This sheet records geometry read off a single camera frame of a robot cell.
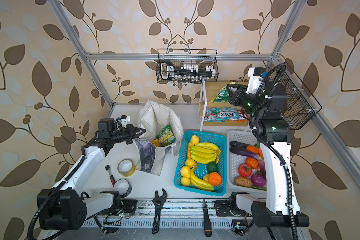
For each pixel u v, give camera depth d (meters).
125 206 0.74
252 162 0.83
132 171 0.84
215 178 0.75
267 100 0.39
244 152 0.85
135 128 0.74
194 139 0.90
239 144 0.93
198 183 0.77
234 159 0.91
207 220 0.70
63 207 0.39
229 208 0.73
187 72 0.83
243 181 0.77
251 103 0.48
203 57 0.91
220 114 0.87
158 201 0.76
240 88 0.49
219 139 0.93
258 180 0.78
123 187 0.81
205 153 0.90
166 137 0.91
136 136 0.73
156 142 0.94
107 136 0.62
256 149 0.89
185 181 0.79
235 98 0.50
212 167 0.82
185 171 0.77
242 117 0.89
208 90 0.79
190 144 0.93
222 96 0.60
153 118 0.90
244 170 0.80
